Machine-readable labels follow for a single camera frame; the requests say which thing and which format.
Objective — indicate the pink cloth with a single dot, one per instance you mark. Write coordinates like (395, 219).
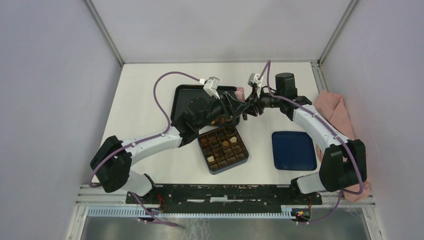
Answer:
(331, 106)

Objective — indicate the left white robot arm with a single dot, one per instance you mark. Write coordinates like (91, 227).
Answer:
(112, 163)

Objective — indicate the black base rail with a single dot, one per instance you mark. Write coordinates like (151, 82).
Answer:
(227, 198)

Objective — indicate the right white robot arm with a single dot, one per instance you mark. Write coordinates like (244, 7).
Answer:
(343, 166)

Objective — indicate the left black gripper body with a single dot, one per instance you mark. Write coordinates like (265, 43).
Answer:
(216, 108)

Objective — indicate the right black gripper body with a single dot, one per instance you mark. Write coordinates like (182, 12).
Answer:
(261, 102)

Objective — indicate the blue chocolate box with insert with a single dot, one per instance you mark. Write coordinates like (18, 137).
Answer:
(223, 149)

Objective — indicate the blue box lid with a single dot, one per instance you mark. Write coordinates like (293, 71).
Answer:
(293, 151)

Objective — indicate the pink tongs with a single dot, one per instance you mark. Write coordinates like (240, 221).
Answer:
(240, 94)

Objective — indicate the black chocolate tray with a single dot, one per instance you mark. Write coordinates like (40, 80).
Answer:
(185, 93)

